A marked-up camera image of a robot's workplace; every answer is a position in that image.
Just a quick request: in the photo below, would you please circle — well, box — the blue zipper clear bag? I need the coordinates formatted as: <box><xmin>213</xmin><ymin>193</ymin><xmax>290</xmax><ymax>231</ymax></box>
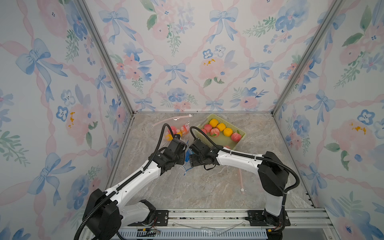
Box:
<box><xmin>182</xmin><ymin>149</ymin><xmax>193</xmax><ymax>176</ymax></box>

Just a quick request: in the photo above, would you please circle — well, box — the pink zipper clear bag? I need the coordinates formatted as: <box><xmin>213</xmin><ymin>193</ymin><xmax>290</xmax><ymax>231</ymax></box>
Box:
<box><xmin>152</xmin><ymin>114</ymin><xmax>193</xmax><ymax>142</ymax></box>
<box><xmin>238</xmin><ymin>169</ymin><xmax>266</xmax><ymax>197</ymax></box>

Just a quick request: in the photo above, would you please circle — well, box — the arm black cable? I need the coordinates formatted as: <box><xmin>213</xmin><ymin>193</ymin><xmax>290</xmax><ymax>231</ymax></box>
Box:
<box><xmin>189</xmin><ymin>125</ymin><xmax>301</xmax><ymax>232</ymax></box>
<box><xmin>73</xmin><ymin>123</ymin><xmax>176</xmax><ymax>240</ymax></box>

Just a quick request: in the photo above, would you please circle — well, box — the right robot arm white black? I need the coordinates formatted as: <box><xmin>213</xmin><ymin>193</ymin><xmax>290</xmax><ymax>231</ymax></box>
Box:
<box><xmin>190</xmin><ymin>139</ymin><xmax>289</xmax><ymax>229</ymax></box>

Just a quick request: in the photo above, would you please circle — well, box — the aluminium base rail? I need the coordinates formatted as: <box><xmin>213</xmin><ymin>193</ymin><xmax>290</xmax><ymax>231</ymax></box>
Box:
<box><xmin>76</xmin><ymin>207</ymin><xmax>341</xmax><ymax>240</ymax></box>

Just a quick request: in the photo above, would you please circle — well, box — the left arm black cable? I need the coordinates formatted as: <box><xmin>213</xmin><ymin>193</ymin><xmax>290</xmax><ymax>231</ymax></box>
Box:
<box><xmin>73</xmin><ymin>123</ymin><xmax>176</xmax><ymax>240</ymax></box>

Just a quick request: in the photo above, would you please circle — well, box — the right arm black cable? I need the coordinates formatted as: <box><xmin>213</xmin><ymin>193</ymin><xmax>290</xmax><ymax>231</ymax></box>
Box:
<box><xmin>189</xmin><ymin>125</ymin><xmax>301</xmax><ymax>232</ymax></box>

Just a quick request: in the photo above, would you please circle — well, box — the pink peach green leaf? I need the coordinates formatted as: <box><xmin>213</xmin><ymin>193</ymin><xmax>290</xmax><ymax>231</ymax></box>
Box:
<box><xmin>210</xmin><ymin>128</ymin><xmax>220</xmax><ymax>137</ymax></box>

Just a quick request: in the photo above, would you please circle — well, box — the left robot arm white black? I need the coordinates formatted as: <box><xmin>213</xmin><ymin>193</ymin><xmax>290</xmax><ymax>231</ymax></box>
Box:
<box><xmin>74</xmin><ymin>139</ymin><xmax>188</xmax><ymax>240</ymax></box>

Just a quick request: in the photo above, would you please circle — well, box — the light green plastic basket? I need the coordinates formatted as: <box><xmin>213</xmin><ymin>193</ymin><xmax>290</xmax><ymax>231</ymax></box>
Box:
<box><xmin>198</xmin><ymin>114</ymin><xmax>246</xmax><ymax>150</ymax></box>

